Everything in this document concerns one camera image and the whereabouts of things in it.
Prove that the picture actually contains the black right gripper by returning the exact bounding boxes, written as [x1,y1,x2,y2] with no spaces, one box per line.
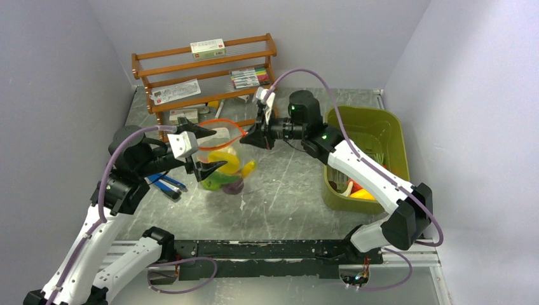
[240,107,306,151]

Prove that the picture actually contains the clear zip bag orange zipper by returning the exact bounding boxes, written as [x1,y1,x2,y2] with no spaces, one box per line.
[196,118,257,184]

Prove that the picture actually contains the yellow toy banana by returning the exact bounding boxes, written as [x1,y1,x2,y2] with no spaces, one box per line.
[239,160,257,179]

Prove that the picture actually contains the purple toy onion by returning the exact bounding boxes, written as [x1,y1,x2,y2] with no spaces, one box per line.
[221,179,245,195]

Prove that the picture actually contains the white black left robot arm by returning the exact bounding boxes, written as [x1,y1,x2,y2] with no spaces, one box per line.
[24,119,222,304]

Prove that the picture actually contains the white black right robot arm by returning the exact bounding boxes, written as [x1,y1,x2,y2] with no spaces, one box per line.
[240,88,433,263]

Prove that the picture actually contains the green white box bottom shelf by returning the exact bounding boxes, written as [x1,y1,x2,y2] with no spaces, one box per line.
[169,108,199,124]

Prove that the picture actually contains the green white box shelf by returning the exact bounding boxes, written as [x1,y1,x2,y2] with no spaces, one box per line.
[190,39,226,60]
[169,108,199,124]

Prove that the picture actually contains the white tape dispenser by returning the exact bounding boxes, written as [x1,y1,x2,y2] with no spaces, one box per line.
[235,95,250,103]

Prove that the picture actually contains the blue black stapler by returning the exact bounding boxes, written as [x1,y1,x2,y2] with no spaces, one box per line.
[146,172,188,201]

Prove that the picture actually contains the yellow round tape roll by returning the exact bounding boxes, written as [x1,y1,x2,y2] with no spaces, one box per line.
[207,100,221,109]

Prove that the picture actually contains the green capped white marker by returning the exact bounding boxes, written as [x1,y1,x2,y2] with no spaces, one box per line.
[214,99,226,119]

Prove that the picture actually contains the coloured marker pen pack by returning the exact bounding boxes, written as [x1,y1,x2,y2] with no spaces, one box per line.
[229,67,271,90]

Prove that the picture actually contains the wooden three-tier shelf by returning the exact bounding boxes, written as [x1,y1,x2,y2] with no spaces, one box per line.
[131,32,277,125]

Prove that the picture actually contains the green white box top shelf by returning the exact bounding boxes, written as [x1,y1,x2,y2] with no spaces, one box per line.
[190,39,226,60]

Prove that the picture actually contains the white toy mushroom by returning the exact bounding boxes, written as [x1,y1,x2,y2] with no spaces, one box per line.
[340,180,354,197]

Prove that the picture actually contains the red orange toy peach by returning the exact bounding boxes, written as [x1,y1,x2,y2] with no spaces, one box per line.
[348,179,363,193]

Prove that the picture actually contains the yellow toy mango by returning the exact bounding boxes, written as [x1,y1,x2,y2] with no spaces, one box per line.
[350,189,376,201]

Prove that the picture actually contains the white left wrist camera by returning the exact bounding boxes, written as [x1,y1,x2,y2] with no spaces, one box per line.
[168,132,199,159]

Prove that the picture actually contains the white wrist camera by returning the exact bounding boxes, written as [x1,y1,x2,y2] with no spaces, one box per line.
[168,132,199,159]
[252,86,275,113]

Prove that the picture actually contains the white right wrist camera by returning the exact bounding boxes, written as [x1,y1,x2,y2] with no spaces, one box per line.
[252,86,275,113]

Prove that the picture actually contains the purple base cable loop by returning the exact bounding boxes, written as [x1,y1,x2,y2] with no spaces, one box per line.
[146,257,220,295]

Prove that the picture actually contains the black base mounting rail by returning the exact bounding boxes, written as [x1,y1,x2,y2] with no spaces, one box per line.
[158,240,383,281]

